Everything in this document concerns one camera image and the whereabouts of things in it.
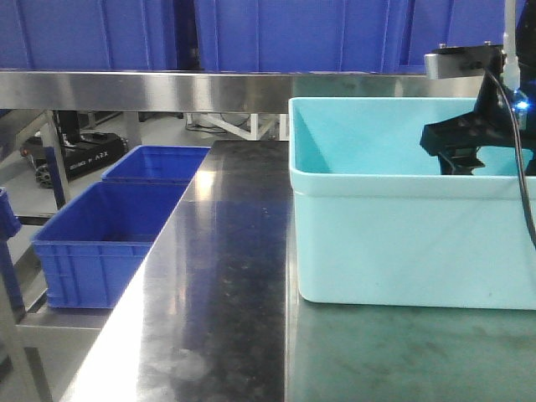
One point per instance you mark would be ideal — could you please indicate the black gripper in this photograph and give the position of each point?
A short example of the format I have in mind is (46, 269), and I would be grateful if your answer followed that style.
(455, 141)

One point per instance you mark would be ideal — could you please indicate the light blue plastic tub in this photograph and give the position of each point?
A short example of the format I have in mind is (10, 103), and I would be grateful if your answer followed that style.
(378, 223)

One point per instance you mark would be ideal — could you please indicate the blue ribbed crate right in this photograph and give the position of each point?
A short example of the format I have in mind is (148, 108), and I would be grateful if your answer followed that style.
(429, 23)

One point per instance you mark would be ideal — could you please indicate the large blue crate middle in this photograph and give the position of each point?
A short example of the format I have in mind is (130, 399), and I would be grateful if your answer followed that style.
(299, 36)

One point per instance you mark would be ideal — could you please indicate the large blue crate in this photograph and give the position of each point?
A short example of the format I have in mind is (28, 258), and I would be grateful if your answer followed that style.
(299, 36)
(89, 35)

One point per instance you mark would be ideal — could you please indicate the low blue bin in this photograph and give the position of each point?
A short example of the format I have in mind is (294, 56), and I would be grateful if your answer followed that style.
(157, 164)

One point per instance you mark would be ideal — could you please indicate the black equipment case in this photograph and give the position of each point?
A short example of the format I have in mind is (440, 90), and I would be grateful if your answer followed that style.
(83, 152)

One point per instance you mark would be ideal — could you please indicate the near blue floor bin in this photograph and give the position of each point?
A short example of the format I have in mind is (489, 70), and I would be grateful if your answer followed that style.
(92, 247)

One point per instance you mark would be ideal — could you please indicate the large blue crate left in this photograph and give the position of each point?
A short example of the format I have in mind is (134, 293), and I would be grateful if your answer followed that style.
(89, 35)

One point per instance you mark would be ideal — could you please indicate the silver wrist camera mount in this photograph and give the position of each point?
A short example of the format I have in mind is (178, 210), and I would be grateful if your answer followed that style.
(462, 61)

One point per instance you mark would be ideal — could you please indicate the white cable connector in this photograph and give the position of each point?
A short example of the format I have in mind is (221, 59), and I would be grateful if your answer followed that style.
(511, 72)

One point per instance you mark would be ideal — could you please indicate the white frame base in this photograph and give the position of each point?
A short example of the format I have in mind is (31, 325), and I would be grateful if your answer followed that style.
(251, 127)

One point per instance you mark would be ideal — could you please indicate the stainless steel shelf rail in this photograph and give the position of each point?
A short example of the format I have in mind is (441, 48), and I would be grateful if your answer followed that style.
(161, 91)

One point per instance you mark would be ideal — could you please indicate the steel table leg frame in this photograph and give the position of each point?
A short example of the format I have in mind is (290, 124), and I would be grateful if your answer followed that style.
(56, 340)

